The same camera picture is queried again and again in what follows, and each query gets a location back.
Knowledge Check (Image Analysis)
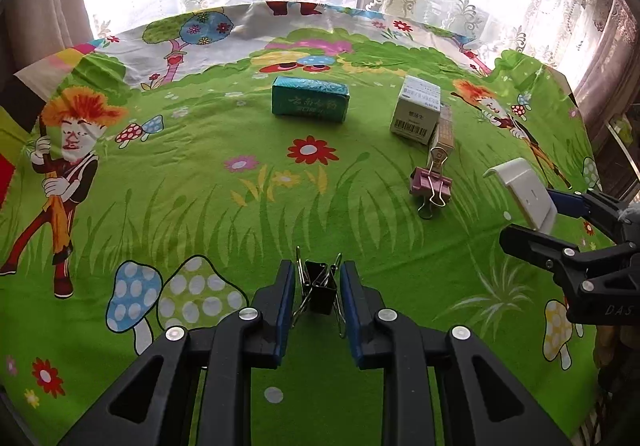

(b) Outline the brown curtain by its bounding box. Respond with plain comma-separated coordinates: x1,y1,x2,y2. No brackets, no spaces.
0,0,96,76
570,0,640,151

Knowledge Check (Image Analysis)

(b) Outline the green printed blanket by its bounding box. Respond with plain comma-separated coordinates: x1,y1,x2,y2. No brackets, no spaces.
0,0,616,446

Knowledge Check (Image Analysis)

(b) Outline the small tan box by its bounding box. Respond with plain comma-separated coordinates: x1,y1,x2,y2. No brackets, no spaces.
429,106,455,161

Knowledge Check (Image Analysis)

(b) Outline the black binder clip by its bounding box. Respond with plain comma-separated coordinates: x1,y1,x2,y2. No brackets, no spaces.
295,246,348,339

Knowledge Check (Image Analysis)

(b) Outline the white box with barcode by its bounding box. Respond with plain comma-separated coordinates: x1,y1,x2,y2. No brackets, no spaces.
389,76,442,145

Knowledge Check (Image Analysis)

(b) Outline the teal box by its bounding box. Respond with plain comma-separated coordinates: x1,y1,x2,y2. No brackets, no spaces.
271,76,350,123

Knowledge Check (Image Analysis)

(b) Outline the pink binder clip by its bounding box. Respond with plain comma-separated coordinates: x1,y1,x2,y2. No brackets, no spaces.
410,146,453,219

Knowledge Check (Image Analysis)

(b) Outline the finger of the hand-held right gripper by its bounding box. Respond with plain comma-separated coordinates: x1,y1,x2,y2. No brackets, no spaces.
499,223,640,277
545,188,640,247

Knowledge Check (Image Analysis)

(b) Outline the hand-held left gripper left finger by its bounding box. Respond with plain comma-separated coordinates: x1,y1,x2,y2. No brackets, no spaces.
60,260,296,446

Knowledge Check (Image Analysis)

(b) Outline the white plastic hook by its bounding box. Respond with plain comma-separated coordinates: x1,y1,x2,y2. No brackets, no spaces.
483,157,558,234

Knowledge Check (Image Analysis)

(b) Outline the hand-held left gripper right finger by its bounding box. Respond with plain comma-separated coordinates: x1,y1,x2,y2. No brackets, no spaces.
340,261,571,446

